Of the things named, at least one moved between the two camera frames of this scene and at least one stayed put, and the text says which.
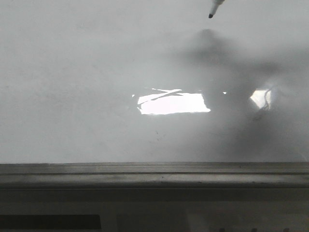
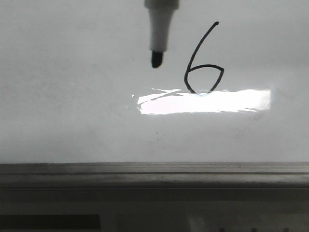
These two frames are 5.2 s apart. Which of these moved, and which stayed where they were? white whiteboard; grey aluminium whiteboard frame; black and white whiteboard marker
Moved: black and white whiteboard marker
Stayed: grey aluminium whiteboard frame; white whiteboard
